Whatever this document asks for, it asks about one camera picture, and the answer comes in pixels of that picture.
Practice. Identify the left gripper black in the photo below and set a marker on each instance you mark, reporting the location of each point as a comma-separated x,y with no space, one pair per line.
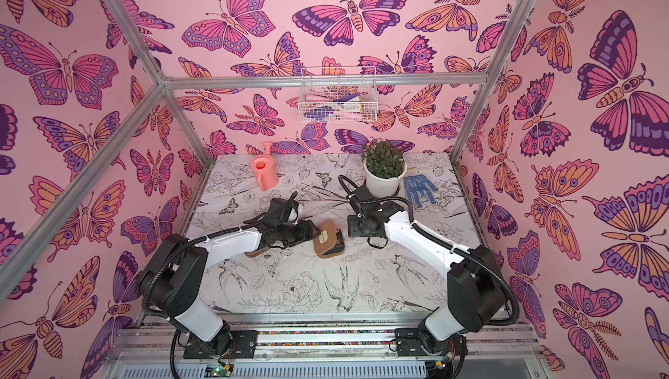
306,234

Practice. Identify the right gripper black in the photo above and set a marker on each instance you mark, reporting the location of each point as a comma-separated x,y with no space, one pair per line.
363,225

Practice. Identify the dark brown clipper case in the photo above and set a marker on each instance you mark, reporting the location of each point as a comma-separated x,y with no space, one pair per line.
330,242

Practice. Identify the tan brown clipper case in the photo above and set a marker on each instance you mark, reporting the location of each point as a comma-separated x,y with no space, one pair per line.
256,253

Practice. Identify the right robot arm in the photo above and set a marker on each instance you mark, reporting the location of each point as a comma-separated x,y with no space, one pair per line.
477,293

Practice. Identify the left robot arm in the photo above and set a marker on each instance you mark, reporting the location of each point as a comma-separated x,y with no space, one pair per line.
170,283

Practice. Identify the white potted green plant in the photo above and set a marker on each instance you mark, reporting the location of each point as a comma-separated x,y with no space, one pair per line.
385,168

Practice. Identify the blue gardening glove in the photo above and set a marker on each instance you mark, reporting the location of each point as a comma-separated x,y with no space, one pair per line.
419,189

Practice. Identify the pink watering can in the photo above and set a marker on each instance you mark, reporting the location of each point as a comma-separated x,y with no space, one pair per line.
264,169

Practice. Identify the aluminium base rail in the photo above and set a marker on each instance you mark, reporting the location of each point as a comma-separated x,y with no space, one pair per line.
382,345

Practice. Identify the white wire wall basket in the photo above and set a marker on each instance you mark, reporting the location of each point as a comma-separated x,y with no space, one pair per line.
333,93

